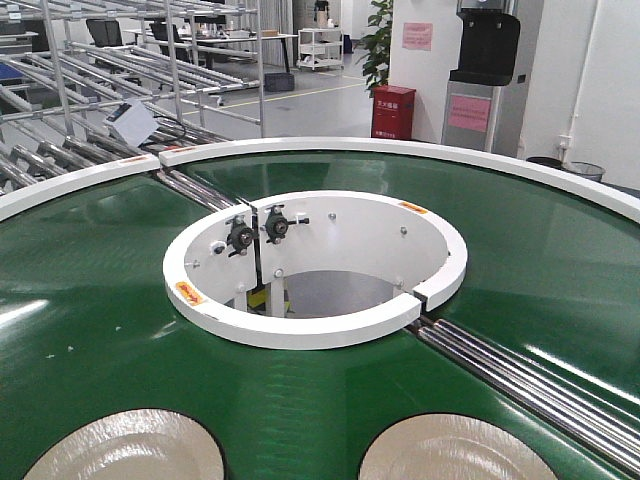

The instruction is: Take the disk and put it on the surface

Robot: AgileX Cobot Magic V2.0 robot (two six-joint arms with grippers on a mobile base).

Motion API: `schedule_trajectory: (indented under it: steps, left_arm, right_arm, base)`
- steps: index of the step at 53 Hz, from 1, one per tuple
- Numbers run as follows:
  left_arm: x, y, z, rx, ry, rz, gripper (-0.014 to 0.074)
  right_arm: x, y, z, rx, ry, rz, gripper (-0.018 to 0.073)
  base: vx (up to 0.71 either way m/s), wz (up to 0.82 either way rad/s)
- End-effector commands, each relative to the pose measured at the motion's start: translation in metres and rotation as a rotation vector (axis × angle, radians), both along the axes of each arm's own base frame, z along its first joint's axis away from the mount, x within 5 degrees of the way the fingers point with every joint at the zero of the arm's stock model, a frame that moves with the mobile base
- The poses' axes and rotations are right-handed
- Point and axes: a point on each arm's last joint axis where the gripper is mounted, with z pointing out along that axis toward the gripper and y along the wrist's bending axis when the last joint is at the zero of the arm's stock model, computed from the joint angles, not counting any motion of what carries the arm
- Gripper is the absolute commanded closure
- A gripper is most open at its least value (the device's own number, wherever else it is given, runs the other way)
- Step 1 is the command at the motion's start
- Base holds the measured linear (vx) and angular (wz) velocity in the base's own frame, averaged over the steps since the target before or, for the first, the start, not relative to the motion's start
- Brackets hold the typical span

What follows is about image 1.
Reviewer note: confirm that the steel conveyor rollers left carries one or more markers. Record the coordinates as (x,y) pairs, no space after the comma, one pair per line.
(207,197)

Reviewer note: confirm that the white control box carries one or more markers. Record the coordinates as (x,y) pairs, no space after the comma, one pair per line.
(131,122)

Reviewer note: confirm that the white utility cart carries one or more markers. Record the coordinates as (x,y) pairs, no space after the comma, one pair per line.
(320,48)

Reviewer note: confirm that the pink wall notice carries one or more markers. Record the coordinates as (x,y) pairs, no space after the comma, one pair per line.
(417,36)

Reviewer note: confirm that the green conveyor belt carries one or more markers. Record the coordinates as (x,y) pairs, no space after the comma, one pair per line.
(87,329)

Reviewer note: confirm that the red fire extinguisher box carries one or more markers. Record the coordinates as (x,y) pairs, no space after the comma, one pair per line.
(393,108)

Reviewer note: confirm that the green potted plant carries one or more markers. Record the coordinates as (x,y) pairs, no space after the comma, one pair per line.
(377,45)

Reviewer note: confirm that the cream plate with black rim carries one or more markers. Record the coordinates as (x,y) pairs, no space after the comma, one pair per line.
(145,443)

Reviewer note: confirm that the white outer conveyor rim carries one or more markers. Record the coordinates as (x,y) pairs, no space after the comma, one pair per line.
(44,191)

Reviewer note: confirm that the mesh waste bin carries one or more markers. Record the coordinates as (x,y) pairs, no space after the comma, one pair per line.
(586,170)

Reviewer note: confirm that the steel conveyor rollers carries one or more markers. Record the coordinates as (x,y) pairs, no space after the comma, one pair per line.
(207,197)
(592,421)

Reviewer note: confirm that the steel conveyor rollers right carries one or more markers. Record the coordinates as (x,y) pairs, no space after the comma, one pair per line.
(592,421)

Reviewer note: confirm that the steel roller rack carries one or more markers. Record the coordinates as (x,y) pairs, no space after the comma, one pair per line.
(66,65)

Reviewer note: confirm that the black water dispenser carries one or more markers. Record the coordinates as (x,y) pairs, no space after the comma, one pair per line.
(486,63)

